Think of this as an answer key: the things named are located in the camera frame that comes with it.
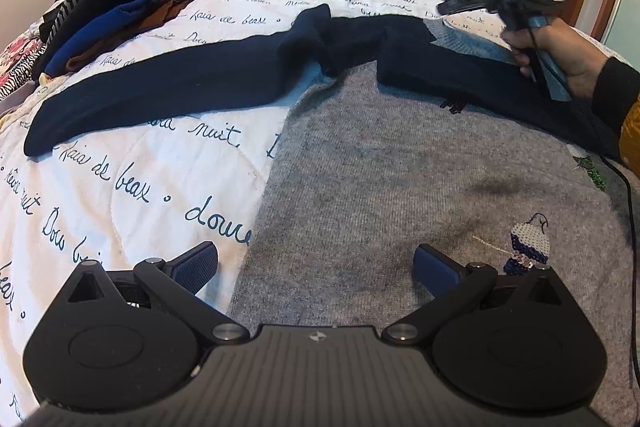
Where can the blue garment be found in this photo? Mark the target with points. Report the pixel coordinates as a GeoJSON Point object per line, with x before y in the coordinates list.
{"type": "Point", "coordinates": [100, 29]}

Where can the grey and navy sweater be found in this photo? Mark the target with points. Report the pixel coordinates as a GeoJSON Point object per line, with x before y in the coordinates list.
{"type": "Point", "coordinates": [375, 157]}

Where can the zebra floral fabric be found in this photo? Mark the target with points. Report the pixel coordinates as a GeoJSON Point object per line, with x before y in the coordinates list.
{"type": "Point", "coordinates": [15, 67]}

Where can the person's right hand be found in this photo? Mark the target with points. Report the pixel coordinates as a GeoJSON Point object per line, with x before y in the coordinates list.
{"type": "Point", "coordinates": [570, 57]}

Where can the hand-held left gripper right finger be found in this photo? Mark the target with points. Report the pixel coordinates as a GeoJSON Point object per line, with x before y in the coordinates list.
{"type": "Point", "coordinates": [437, 269]}

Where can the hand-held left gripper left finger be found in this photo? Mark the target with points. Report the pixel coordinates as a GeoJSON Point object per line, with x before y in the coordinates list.
{"type": "Point", "coordinates": [197, 264]}

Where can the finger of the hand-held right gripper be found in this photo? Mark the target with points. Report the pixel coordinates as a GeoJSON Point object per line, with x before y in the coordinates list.
{"type": "Point", "coordinates": [467, 1]}

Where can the white printed blanket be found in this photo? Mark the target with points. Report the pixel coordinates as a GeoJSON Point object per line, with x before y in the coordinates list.
{"type": "Point", "coordinates": [150, 167]}

